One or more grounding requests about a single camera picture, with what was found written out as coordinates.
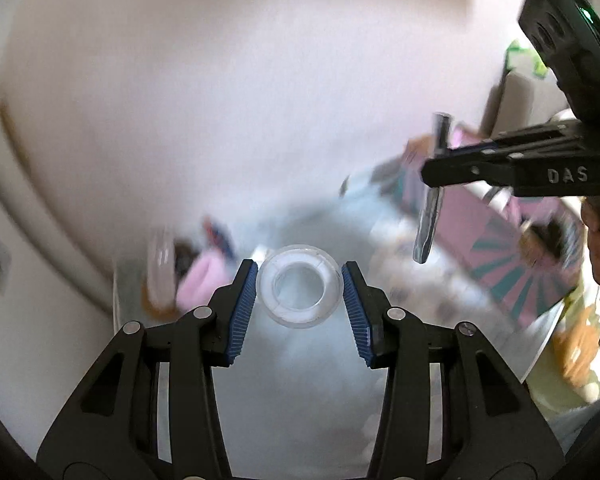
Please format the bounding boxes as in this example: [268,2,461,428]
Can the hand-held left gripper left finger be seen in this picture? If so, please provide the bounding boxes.
[36,259,259,480]

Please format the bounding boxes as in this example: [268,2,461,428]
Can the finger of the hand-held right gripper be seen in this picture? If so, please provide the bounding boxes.
[421,152,517,189]
[447,120,579,157]

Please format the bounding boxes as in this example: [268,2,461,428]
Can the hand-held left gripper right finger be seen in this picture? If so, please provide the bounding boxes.
[341,260,567,480]

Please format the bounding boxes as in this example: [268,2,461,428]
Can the clear tape roll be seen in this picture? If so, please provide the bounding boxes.
[256,243,345,331]

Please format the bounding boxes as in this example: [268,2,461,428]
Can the silver pen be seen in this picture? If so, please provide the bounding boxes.
[412,112,455,265]

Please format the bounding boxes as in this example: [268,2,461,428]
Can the pink striped cardboard box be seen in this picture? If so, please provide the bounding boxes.
[370,130,588,331]

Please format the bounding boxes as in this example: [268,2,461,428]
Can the beige furniture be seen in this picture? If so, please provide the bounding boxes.
[480,72,571,136]

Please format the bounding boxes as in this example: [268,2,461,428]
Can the pink towel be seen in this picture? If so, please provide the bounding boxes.
[177,252,231,311]

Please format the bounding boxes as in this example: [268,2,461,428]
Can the dark brown object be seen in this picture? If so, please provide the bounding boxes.
[172,242,196,276]

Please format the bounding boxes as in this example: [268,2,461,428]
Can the blue red small box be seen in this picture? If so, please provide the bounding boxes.
[202,217,233,253]

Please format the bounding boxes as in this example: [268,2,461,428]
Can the green plush object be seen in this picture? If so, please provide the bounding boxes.
[505,40,548,78]

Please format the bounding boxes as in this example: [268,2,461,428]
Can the blue floral tablecloth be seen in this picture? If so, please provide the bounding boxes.
[115,195,556,480]

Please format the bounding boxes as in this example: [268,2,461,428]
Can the translucent white item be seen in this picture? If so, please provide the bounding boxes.
[142,227,178,318]

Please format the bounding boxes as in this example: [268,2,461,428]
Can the yellow floral cloth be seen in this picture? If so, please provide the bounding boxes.
[525,280,600,411]

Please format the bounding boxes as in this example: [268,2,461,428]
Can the grey pants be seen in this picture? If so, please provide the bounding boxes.
[550,400,596,451]

